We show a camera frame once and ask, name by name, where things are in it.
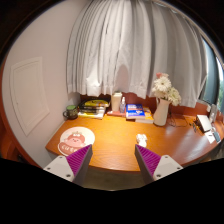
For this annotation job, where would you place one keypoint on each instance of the window frame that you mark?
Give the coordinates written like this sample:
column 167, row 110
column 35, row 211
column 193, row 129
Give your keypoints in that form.
column 213, row 89

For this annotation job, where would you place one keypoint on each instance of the round pink cartoon mouse pad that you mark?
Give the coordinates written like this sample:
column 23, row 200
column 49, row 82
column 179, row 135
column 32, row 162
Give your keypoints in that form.
column 74, row 139

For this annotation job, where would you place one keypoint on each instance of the white computer mouse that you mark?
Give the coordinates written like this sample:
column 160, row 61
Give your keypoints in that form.
column 141, row 139

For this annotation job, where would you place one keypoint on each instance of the dark green mug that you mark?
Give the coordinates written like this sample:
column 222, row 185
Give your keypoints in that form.
column 71, row 112

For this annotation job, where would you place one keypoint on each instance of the blue books stack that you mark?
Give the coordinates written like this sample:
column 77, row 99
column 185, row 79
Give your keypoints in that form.
column 134, row 111

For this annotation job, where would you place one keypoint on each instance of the white cylindrical container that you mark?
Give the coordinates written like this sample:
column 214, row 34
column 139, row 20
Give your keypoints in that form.
column 115, row 101

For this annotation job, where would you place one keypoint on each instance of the stack of dark books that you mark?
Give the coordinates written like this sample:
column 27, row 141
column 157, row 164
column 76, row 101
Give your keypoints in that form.
column 94, row 108

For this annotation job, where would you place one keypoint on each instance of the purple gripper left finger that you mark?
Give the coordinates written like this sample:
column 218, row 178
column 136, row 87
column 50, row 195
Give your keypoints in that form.
column 73, row 167

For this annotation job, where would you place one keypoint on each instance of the white ceramic pitcher vase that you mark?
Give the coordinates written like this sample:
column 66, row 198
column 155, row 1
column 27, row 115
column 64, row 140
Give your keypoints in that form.
column 161, row 113

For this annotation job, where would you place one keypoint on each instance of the small clear spray bottle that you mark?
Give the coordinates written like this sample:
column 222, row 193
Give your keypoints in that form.
column 122, row 105

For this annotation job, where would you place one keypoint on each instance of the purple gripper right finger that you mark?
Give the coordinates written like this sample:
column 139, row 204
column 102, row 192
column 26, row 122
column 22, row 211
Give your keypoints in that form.
column 154, row 167

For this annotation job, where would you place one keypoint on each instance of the white and pink flowers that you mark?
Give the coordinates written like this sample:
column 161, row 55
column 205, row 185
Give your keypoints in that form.
column 163, row 89

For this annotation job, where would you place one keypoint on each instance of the white curtain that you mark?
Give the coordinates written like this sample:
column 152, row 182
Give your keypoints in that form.
column 120, row 45

